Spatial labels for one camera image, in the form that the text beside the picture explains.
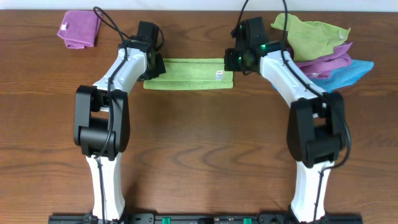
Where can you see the crumpled purple cloth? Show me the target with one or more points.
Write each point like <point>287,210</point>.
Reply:
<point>314,63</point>

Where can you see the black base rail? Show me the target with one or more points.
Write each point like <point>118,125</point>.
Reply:
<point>148,218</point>

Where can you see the light green cloth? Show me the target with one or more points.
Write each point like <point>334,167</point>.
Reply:
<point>192,74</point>

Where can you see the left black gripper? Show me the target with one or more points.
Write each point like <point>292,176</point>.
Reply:
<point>157,69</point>

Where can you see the olive green cloth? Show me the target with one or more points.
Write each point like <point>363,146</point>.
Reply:
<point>313,39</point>

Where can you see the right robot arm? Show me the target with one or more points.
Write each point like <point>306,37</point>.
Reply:
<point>317,130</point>

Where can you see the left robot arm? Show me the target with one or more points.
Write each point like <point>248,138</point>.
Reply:
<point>101,120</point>

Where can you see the blue cloth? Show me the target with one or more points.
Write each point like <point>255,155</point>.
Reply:
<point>345,76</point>

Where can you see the folded purple cloth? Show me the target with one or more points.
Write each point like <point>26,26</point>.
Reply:
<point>80,28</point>

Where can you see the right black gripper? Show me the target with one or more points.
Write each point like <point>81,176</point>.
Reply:
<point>228,65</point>

